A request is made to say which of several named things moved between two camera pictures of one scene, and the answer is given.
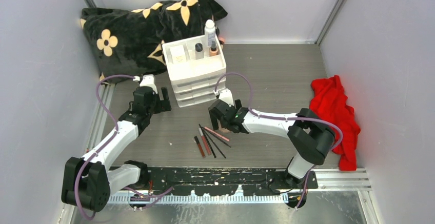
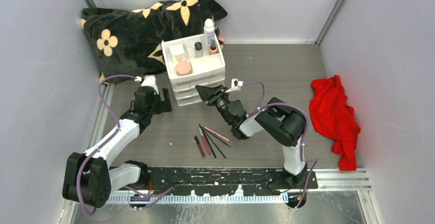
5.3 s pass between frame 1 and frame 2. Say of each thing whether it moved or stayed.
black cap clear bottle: stayed
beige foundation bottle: stayed
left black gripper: stayed
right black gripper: moved
